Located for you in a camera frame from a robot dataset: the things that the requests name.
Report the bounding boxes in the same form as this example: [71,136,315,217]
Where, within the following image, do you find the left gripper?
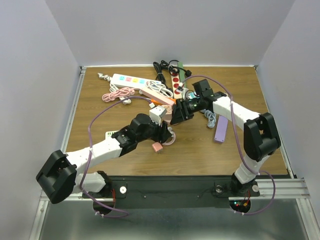
[136,116,172,144]

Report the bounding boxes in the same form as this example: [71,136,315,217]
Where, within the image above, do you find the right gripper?
[169,97,203,125]

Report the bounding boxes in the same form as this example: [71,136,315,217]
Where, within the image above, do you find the small white power strip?
[105,131,118,139]

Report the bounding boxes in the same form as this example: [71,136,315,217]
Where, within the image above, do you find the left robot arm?
[35,113,172,204]

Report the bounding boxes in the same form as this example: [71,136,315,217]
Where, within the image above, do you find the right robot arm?
[170,79,281,195]

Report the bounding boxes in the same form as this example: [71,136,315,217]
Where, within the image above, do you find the pink plug adapter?
[152,142,164,154]

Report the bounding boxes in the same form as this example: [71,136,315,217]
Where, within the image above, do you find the pink cube adapter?
[162,105,173,121]

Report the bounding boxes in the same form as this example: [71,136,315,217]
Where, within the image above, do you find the teal power strip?
[187,92,197,99]

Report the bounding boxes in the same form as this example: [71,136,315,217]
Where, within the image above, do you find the orange power strip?
[151,99,163,106]

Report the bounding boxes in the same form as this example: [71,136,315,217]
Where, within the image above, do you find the beige red power strip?
[168,65,183,99]

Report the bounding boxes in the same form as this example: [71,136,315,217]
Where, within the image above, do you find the pink power strip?
[139,87,175,106]

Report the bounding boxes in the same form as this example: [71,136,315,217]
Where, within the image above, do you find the green power strip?
[177,61,187,83]

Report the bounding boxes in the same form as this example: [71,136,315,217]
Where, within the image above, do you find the purple power strip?
[213,115,229,144]

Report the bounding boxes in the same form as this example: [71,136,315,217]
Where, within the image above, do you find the white colourful power strip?
[107,73,161,89]

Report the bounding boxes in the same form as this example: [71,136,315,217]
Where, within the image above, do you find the pink cord loop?
[162,127,176,147]

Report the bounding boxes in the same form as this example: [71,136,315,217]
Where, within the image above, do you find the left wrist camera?
[149,105,167,126]

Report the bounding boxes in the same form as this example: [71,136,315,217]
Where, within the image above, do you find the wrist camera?
[175,83,188,95]
[149,105,167,126]

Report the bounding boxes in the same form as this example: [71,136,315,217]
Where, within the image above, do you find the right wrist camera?
[175,83,188,95]

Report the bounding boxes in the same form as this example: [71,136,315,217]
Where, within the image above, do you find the white cord bundle centre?
[144,79,174,100]

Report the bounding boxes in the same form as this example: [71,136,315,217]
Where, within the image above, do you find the black cord bundle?
[152,59,194,84]

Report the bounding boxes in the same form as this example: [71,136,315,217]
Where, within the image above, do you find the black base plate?
[99,175,261,210]

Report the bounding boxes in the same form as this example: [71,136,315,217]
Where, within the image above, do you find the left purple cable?
[79,96,156,219]

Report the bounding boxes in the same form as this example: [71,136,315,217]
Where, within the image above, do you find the purple cable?
[79,96,156,219]
[182,75,277,216]

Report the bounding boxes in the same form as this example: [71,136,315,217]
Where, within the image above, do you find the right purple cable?
[182,75,277,216]

